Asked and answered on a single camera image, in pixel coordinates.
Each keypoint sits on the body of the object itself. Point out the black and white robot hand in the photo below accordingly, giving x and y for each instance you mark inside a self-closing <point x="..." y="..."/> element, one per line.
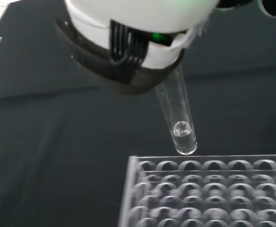
<point x="137" y="16"/>

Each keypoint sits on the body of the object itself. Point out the clear plastic test tube rack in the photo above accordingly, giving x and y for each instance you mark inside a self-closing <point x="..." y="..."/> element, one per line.
<point x="199" y="194"/>

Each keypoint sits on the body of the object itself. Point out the black bench cloth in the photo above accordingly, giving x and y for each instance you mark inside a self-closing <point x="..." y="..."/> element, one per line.
<point x="45" y="142"/>

